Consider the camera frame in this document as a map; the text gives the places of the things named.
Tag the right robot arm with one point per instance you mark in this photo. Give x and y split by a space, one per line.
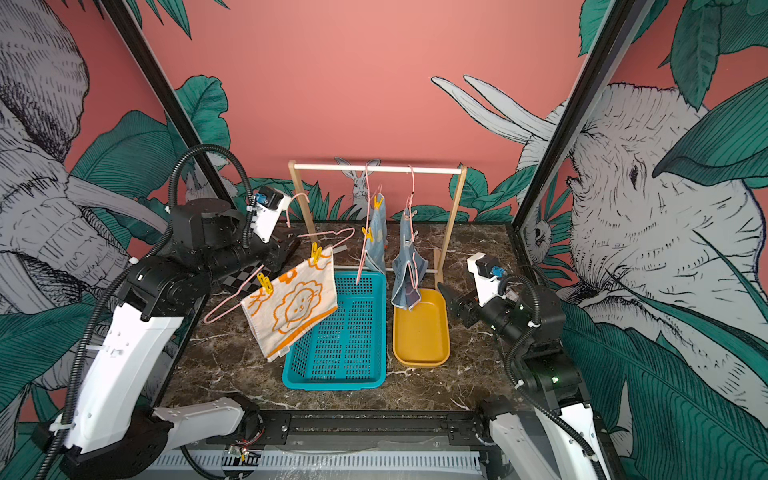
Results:
563 441

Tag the wooden clothes rack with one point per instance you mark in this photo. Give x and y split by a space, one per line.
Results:
462 172

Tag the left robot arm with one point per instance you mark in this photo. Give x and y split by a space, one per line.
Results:
103 431

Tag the checkered chess board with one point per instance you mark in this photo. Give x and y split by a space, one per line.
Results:
241 282

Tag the pink hanger right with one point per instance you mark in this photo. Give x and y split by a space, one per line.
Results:
413 198

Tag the yellow plastic tray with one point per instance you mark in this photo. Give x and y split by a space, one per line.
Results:
421 336

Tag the blue towel right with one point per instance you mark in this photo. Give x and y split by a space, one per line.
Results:
403 297

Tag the pink hanger middle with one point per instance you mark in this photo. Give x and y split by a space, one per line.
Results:
370 196

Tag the teal plastic basket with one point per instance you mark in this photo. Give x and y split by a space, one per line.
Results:
346 351

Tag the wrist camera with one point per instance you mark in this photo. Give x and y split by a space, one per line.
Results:
488 275
269 203

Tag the yellow clothespin lower blue towel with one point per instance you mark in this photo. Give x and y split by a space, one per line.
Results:
367 234

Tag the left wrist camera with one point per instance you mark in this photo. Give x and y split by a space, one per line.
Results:
269 203

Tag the pink wire hanger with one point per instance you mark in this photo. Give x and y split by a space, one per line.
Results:
345 234

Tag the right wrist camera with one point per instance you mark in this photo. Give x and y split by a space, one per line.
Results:
488 275

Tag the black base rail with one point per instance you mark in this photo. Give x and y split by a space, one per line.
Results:
461 428

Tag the white orange lion towel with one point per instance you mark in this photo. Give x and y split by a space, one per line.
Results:
303 297

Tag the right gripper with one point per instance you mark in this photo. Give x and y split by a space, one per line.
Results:
463 307

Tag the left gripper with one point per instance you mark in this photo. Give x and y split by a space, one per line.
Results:
278 245

